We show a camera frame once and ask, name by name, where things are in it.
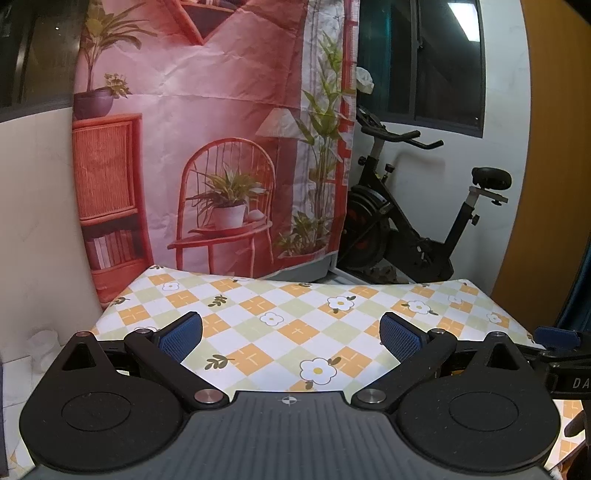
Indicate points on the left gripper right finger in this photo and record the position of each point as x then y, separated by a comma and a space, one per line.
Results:
421, 355

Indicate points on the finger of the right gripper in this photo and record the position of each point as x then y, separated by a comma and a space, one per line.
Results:
556, 338

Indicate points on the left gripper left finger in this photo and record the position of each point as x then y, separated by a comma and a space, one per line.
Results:
158, 356

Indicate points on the checkered floral tablecloth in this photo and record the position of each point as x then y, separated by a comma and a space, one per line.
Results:
296, 336

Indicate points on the orange wooden door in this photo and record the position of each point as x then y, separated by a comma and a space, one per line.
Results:
552, 227

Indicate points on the white plastic container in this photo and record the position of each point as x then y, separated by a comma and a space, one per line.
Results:
43, 348

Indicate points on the pink printed backdrop cloth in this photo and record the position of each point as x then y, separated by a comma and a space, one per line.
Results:
212, 136

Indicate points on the dark framed window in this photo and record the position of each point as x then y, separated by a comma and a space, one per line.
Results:
427, 61

